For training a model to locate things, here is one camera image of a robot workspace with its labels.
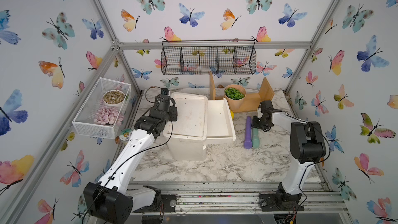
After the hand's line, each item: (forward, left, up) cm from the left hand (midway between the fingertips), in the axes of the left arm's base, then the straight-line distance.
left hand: (172, 107), depth 78 cm
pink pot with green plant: (+14, -34, -6) cm, 38 cm away
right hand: (+5, -49, -24) cm, 55 cm away
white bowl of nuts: (0, +26, +7) cm, 27 cm away
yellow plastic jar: (+6, -33, -15) cm, 36 cm away
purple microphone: (-9, -41, -23) cm, 48 cm away
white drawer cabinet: (-16, -8, -1) cm, 18 cm away
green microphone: (-8, -45, -23) cm, 51 cm away
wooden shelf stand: (+19, -48, -18) cm, 55 cm away
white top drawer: (-2, -25, -18) cm, 31 cm away
